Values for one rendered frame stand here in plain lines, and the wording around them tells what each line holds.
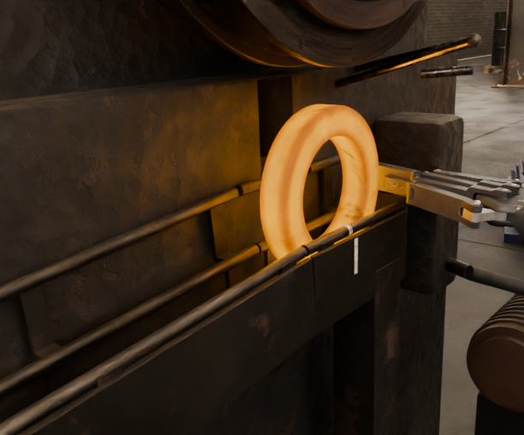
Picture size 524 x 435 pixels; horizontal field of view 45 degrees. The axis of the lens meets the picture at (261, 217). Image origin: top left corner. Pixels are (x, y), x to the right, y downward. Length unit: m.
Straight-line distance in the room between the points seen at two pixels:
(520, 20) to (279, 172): 8.99
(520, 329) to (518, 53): 8.73
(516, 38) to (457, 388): 8.06
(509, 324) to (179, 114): 0.53
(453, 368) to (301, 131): 1.33
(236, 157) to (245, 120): 0.04
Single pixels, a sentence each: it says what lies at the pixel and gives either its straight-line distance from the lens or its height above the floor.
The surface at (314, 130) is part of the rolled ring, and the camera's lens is 0.63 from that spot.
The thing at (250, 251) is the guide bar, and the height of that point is 0.70.
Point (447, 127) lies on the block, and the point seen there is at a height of 0.79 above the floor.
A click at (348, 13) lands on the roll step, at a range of 0.60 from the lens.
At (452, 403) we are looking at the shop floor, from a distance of 1.72.
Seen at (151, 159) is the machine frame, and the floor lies 0.81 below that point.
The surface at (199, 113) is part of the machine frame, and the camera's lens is 0.62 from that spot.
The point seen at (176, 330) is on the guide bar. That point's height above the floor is 0.70.
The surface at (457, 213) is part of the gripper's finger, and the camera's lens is 0.68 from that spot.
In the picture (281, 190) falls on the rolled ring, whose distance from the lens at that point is 0.60.
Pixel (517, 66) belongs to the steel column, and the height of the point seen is 0.29.
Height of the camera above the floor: 0.92
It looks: 17 degrees down
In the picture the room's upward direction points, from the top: 2 degrees counter-clockwise
